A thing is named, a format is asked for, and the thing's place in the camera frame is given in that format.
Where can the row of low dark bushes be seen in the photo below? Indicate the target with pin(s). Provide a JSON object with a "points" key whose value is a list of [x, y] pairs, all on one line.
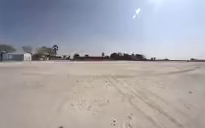
{"points": [[123, 56]]}

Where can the palm tree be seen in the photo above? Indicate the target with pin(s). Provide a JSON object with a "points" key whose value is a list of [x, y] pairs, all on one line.
{"points": [[55, 49]]}

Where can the low brown building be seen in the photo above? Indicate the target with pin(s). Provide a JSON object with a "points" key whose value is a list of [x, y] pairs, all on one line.
{"points": [[46, 56]]}

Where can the white building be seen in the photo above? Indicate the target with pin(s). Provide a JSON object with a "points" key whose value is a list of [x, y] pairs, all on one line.
{"points": [[22, 57]]}

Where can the row of trees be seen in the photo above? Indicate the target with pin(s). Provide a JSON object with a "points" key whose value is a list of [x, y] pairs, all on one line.
{"points": [[5, 48]]}

